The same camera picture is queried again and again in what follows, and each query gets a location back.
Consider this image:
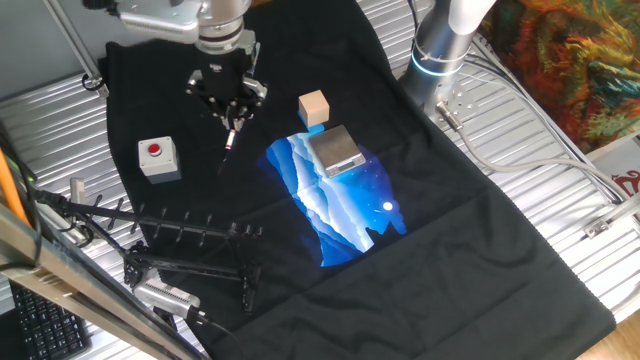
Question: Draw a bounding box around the black cloth with blue print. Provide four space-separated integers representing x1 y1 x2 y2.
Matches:
98 0 617 360

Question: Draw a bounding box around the small silver metal bracket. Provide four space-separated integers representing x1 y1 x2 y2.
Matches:
68 176 88 207

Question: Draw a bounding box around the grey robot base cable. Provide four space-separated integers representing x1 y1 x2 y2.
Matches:
434 99 632 204

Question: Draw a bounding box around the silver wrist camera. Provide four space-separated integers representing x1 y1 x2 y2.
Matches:
118 0 202 45

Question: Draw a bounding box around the black pen rack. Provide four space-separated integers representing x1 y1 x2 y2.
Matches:
62 192 265 316

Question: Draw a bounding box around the orange stick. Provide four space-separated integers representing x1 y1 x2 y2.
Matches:
0 148 30 227

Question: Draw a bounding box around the silver digital scale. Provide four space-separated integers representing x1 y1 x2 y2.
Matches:
307 124 367 179

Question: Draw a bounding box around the silver ribbed camera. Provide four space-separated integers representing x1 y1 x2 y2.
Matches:
132 276 202 320

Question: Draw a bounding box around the aluminium frame bar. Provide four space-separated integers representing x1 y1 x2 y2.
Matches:
0 199 209 360

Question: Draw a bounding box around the white paper with red print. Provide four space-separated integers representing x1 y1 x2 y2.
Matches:
583 133 640 202

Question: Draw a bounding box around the silver tripod pole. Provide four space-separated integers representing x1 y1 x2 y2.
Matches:
42 0 111 100

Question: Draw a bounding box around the colourful painting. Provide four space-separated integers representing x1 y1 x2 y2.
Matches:
477 0 640 155

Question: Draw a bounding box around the wooden cube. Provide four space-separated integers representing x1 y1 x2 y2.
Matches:
297 89 332 129

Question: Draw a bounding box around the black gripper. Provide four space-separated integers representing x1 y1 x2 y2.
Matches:
185 49 269 131

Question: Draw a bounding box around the grey box with red button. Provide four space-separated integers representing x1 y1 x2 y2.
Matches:
137 135 183 185

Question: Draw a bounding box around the black keyboard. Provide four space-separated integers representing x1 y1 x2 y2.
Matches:
9 282 94 360

